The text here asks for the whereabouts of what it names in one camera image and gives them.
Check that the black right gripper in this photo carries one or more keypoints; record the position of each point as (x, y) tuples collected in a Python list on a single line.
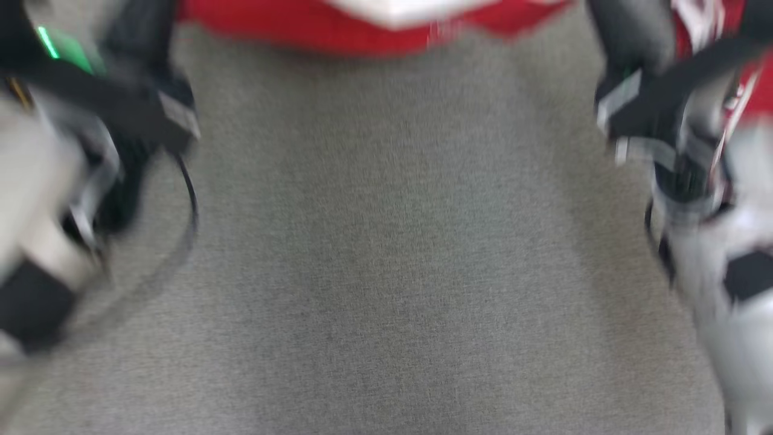
[(664, 103)]

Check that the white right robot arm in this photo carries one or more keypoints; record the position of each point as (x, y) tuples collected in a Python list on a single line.
[(731, 290)]

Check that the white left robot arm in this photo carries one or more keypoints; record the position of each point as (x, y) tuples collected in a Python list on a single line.
[(36, 193)]

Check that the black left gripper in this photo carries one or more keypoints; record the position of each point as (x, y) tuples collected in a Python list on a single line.
[(127, 103)]

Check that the red shorts with white trim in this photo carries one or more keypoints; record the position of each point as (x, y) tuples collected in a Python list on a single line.
[(386, 33)]

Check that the grey fabric sofa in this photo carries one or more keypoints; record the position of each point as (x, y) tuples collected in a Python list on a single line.
[(392, 241)]

